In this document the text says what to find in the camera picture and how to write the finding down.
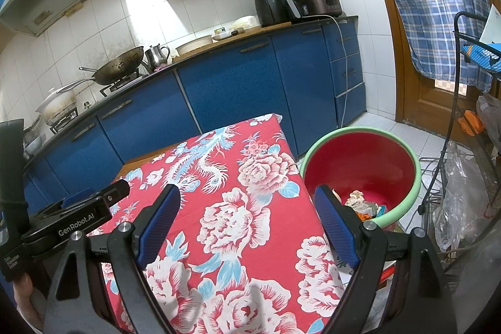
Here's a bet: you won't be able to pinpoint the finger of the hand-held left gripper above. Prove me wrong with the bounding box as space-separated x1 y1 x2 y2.
37 194 104 222
100 178 131 210

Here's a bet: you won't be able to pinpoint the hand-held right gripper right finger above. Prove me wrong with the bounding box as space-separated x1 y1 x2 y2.
314 184 457 334

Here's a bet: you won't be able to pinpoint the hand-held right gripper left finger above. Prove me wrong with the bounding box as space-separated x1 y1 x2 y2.
43 183 181 334

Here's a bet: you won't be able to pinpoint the cream paper ball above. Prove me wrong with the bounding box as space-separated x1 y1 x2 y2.
345 190 365 207

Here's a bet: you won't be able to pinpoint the teal cardboard box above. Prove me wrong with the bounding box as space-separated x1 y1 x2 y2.
364 203 388 218

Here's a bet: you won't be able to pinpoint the red bucket with green rim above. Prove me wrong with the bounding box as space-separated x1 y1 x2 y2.
301 126 422 230

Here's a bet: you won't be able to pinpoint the person's left hand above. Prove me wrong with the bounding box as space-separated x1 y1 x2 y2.
13 273 36 319

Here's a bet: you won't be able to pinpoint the wooden table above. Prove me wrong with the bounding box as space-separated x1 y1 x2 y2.
113 144 177 182

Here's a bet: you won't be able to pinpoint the steel pots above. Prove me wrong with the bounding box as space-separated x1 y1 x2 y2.
23 115 44 155

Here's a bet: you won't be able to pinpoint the white cooking pot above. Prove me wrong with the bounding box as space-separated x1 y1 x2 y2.
36 87 78 126

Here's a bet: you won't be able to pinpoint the red floral tablecloth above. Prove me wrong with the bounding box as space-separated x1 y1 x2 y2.
88 114 386 334

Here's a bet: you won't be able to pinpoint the gas stove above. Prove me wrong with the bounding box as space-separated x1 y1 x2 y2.
49 70 151 133

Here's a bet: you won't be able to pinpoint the large clear plastic bag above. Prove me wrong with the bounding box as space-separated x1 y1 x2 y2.
432 140 501 252

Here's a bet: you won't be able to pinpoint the black wok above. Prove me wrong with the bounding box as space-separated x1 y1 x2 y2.
79 45 145 85

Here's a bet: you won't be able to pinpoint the steel kettle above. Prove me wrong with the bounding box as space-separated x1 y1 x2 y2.
144 44 172 72

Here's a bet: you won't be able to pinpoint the wooden door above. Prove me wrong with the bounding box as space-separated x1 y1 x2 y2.
366 0 501 147

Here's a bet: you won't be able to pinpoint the blue kitchen base cabinets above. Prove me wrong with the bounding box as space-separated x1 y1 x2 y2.
21 16 369 215

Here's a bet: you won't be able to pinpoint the white round basin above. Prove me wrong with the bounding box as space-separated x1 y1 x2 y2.
174 35 214 57

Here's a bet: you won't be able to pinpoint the orange item on rack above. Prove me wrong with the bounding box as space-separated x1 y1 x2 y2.
459 110 485 137

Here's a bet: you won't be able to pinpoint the black metal rack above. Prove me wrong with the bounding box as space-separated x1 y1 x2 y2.
418 10 501 272

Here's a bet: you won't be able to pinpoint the crumpled clear plastic bag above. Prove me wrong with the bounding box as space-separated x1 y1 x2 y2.
475 93 501 157

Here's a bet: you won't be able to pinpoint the dark pressure cooker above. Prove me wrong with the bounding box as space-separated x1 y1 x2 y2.
301 0 345 21

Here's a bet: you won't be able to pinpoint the blue packet on rack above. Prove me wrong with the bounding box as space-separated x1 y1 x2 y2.
461 42 501 72

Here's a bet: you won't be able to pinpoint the black air fryer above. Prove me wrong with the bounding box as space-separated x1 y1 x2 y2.
254 0 293 27

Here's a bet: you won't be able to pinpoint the blue plaid curtain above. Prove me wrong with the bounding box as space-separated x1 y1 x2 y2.
362 0 499 92

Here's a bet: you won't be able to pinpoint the white card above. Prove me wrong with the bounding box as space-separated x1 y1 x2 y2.
481 4 501 45

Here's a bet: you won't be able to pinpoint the white power cable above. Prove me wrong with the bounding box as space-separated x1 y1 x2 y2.
328 14 350 128

